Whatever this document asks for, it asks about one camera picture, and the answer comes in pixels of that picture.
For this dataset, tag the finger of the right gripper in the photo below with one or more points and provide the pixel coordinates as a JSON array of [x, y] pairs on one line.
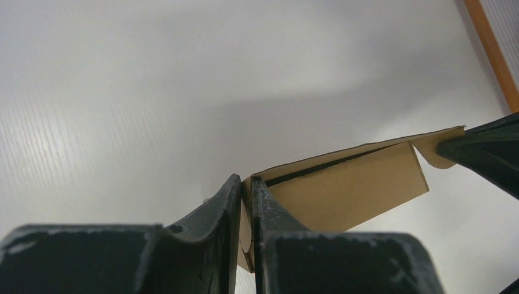
[[490, 150]]

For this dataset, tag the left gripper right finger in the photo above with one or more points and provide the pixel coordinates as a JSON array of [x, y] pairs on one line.
[[290, 258]]

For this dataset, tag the brown cardboard box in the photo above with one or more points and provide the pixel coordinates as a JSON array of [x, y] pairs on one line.
[[337, 191]]

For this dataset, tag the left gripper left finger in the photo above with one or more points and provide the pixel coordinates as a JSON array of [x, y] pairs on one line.
[[197, 254]]

